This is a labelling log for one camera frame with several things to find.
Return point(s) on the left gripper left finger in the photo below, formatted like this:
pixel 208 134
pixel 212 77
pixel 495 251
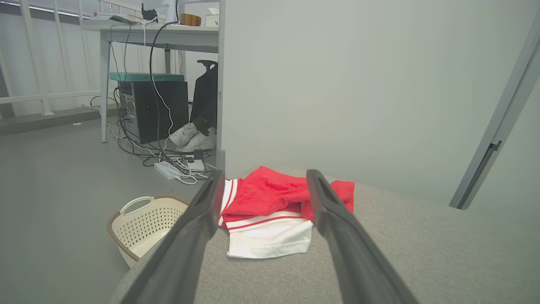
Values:
pixel 185 253

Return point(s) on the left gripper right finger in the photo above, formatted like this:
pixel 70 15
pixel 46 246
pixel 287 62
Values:
pixel 354 261

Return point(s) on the red jersey with white sleeves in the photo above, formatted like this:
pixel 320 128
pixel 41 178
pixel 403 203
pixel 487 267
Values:
pixel 265 194

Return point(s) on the cream laundry basket brown rim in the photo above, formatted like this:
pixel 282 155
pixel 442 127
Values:
pixel 139 228

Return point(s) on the white power strip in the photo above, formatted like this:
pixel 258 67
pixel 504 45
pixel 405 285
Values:
pixel 164 169

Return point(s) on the white sneaker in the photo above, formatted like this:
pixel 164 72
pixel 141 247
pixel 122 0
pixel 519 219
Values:
pixel 196 143
pixel 182 134

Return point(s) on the black computer tower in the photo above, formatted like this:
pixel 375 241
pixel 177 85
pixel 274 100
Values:
pixel 156 109

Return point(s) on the black office chair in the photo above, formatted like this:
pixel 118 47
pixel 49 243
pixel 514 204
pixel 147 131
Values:
pixel 206 97

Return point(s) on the teal flat lid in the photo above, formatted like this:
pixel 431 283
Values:
pixel 143 77

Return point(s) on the white desk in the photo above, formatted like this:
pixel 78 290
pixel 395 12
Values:
pixel 168 36

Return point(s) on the brown wooden bowl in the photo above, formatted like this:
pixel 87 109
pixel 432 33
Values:
pixel 190 20

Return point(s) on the small white box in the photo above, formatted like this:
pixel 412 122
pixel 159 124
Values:
pixel 212 21

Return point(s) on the small black device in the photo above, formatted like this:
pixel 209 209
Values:
pixel 148 14

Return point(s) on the white metal railing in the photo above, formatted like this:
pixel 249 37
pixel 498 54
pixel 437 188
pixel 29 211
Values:
pixel 36 63

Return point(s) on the flat paper stack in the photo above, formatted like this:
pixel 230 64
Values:
pixel 118 19

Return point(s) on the grey slotted partition post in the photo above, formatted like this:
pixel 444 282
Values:
pixel 498 126

